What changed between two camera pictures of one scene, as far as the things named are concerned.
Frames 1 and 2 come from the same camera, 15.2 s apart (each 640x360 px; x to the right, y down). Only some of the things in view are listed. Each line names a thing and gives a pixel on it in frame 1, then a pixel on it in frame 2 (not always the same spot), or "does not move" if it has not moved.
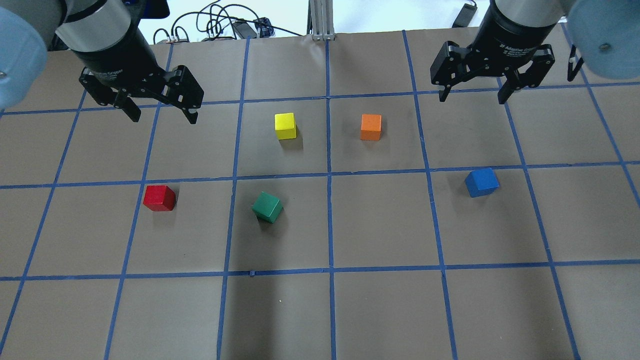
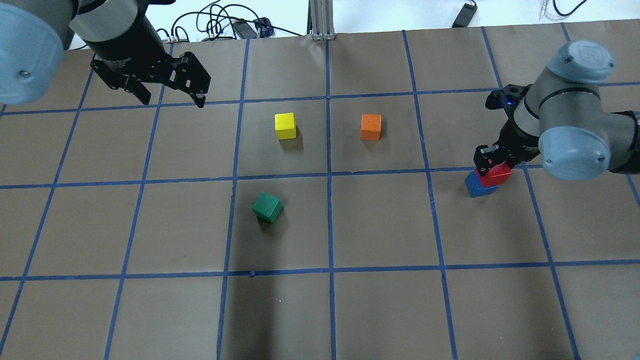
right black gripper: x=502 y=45 → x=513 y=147
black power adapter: x=465 y=15 does not move
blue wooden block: x=481 y=182 does not move
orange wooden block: x=371 y=127 does not move
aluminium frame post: x=320 y=22 does not move
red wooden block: x=159 y=198 → x=496 y=175
